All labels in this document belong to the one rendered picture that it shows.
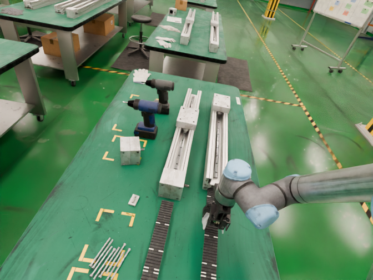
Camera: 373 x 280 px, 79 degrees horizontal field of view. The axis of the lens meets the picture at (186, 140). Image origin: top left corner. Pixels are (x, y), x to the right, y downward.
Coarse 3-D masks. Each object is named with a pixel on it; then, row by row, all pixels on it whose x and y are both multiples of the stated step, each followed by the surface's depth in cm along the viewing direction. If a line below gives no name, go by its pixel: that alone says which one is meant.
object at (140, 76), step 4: (136, 72) 183; (140, 72) 184; (144, 72) 185; (136, 76) 178; (140, 76) 179; (144, 76) 180; (148, 76) 184; (136, 80) 173; (140, 80) 174; (144, 80) 176
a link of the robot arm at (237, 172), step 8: (232, 160) 66; (240, 160) 67; (224, 168) 69; (232, 168) 64; (240, 168) 64; (248, 168) 65; (224, 176) 66; (232, 176) 63; (240, 176) 62; (248, 176) 63; (224, 184) 67; (232, 184) 64; (240, 184) 63; (224, 192) 68; (232, 192) 64
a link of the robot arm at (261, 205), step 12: (240, 192) 62; (252, 192) 61; (264, 192) 61; (276, 192) 62; (240, 204) 62; (252, 204) 59; (264, 204) 58; (276, 204) 61; (252, 216) 59; (264, 216) 57; (276, 216) 58
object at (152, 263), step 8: (160, 208) 90; (168, 208) 91; (160, 216) 88; (168, 216) 88; (160, 224) 85; (168, 224) 85; (160, 232) 83; (152, 240) 80; (160, 240) 81; (152, 248) 78; (160, 248) 78; (152, 256) 76; (160, 256) 77; (152, 264) 74; (144, 272) 72; (152, 272) 72
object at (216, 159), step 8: (216, 120) 143; (224, 120) 137; (216, 128) 134; (224, 128) 131; (208, 136) 133; (216, 136) 128; (224, 136) 125; (208, 144) 122; (216, 144) 123; (224, 144) 119; (208, 152) 113; (216, 152) 118; (224, 152) 115; (208, 160) 108; (216, 160) 113; (224, 160) 110; (208, 168) 104; (216, 168) 109; (208, 176) 101; (216, 176) 105; (208, 184) 103
